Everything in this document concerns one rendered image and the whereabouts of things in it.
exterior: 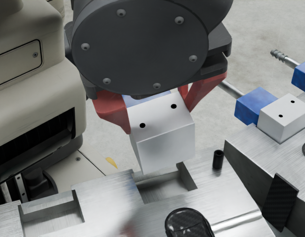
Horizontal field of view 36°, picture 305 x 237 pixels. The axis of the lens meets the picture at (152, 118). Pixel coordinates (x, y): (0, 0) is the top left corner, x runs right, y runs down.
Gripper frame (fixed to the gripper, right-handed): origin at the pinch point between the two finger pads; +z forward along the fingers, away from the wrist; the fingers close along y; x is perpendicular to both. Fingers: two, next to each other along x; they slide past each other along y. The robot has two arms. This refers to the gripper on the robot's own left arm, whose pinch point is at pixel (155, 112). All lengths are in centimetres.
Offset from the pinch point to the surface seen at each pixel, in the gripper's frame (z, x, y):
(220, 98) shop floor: 121, 85, 50
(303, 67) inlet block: 15.7, 10.8, 23.4
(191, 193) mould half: 7.9, -4.3, 1.5
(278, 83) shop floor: 125, 85, 77
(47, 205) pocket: 8.3, -0.3, -11.5
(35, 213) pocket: 8.3, -0.6, -12.8
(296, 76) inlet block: 16.7, 10.5, 22.4
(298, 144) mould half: 14.3, -0.1, 16.1
